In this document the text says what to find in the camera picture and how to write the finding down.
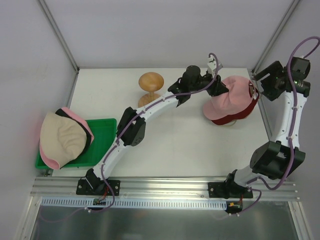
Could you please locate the dark red cap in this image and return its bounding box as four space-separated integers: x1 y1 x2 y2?
211 81 260 126

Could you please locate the pink cap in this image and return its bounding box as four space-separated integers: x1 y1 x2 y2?
202 76 255 121

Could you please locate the beige bucket hat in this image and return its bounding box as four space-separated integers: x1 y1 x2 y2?
40 112 87 164

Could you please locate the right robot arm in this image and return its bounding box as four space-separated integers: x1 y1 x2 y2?
223 56 311 199

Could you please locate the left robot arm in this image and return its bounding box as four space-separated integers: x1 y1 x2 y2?
84 61 229 195

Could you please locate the wooden hat stand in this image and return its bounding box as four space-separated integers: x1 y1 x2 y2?
138 72 164 108

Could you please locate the green plastic tray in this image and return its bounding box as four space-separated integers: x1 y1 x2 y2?
34 118 118 170

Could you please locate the pink black-trimmed hat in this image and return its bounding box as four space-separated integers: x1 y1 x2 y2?
39 107 94 170

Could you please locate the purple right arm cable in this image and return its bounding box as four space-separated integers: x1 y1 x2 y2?
244 36 320 213

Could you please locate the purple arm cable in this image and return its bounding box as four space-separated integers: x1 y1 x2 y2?
244 36 320 213
88 52 222 213

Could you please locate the gold wire sphere stand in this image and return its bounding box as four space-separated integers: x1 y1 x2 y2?
223 120 237 127

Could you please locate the right aluminium frame post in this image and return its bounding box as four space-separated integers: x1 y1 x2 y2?
251 0 302 75

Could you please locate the aluminium frame post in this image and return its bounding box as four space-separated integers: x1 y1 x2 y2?
251 0 302 75
36 0 80 73

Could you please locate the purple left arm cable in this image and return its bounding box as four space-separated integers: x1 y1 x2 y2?
88 52 222 213

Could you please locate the aluminium rail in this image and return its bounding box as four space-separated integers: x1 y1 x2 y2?
30 176 301 202

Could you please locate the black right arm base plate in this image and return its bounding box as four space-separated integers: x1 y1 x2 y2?
207 182 253 199

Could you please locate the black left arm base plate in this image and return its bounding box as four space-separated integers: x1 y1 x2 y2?
75 177 121 196

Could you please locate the white slotted cable duct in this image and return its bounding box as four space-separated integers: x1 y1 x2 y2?
40 197 227 211

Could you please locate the left aluminium frame post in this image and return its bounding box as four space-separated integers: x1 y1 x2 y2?
36 0 80 73

